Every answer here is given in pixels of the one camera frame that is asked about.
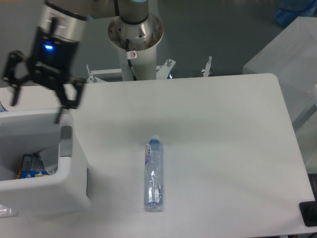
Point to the clear plastic water bottle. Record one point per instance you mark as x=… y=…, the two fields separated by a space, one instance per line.
x=153 y=175

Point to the blue printed item left edge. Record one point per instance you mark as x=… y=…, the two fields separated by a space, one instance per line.
x=2 y=108

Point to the clear plastic bag at left edge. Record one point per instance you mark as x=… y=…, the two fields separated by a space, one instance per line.
x=6 y=212

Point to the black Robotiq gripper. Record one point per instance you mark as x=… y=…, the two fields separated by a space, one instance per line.
x=52 y=51

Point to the blue snack package in bin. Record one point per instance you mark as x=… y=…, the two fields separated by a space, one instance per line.
x=32 y=166

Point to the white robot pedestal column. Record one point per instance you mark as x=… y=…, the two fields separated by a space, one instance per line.
x=137 y=47

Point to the black device at table edge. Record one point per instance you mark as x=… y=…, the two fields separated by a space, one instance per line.
x=309 y=213

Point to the blue plastic bag background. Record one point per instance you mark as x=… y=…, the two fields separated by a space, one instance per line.
x=288 y=10

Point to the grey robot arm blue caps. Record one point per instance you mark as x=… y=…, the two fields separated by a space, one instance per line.
x=68 y=19

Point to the white trash can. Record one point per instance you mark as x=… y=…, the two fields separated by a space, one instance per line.
x=35 y=132

